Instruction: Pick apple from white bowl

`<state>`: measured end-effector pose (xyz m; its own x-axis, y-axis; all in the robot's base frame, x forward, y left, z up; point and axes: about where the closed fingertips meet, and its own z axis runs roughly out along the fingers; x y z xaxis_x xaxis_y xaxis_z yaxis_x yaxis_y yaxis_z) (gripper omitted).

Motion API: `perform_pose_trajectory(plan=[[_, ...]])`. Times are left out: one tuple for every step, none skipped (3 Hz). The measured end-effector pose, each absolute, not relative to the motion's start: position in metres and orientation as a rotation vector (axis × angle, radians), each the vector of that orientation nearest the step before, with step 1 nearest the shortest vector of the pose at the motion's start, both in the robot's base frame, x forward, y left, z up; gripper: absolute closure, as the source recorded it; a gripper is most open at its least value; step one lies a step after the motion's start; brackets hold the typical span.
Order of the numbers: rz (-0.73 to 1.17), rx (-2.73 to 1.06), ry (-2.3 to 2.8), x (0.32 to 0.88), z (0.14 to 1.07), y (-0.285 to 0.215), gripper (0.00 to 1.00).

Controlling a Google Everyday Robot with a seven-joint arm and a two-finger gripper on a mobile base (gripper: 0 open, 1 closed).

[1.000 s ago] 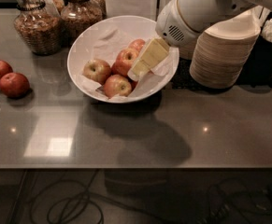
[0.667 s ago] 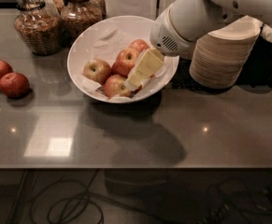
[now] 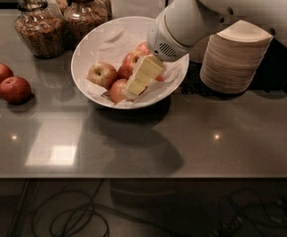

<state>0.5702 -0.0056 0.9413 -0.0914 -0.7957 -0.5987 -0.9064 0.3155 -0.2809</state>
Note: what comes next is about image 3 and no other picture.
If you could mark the rear stack paper bowls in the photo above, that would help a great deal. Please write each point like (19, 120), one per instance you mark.
(198, 51)

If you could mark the front stack paper bowls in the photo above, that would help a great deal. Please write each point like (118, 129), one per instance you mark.
(233, 56)

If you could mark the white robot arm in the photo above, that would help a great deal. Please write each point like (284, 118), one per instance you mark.
(181, 25)

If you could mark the white paper liner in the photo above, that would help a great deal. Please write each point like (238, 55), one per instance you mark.
(116, 45)

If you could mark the stack paper bowls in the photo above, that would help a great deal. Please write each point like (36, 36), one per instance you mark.
(198, 51)
(233, 56)

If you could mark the glass jar with granola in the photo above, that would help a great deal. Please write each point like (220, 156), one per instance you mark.
(40, 31)

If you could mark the white ceramic bowl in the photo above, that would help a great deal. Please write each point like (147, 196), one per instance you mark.
(90, 50)

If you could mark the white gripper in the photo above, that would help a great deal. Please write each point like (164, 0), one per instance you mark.
(164, 44)

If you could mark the yellow red apple front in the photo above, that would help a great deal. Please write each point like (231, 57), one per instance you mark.
(116, 91)

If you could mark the yellow red apple left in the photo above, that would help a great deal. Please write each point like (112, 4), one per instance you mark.
(102, 74)

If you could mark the white napkin dispenser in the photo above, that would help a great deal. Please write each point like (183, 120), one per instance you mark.
(138, 0)

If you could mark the red yellow apple back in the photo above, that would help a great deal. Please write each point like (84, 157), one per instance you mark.
(143, 48)

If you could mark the red apple table front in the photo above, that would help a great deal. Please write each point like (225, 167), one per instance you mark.
(15, 90)

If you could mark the black table mat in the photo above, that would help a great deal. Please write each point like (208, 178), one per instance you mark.
(271, 75)

